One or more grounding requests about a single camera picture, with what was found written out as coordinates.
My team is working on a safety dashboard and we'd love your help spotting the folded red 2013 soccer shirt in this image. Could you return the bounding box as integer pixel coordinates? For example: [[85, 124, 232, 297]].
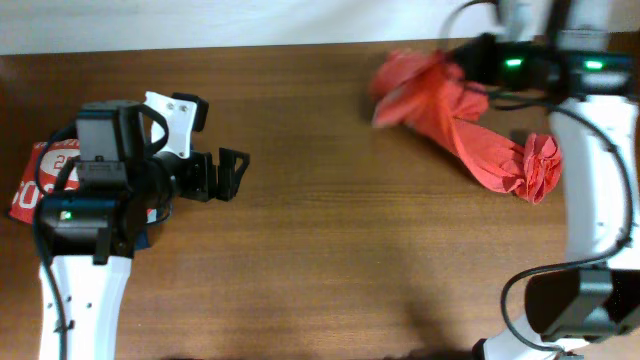
[[8, 140, 156, 225]]

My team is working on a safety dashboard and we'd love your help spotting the orange soccer t-shirt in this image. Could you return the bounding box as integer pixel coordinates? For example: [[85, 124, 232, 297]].
[[370, 50, 563, 204]]

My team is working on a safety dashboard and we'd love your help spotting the folded navy shirt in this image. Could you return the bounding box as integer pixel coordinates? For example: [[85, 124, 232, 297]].
[[3, 209, 151, 251]]

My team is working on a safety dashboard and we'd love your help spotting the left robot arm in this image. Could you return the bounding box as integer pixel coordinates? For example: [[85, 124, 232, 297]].
[[32, 92, 250, 359]]

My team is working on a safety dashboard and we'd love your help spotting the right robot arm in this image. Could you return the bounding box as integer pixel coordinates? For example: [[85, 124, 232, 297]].
[[453, 1, 639, 360]]

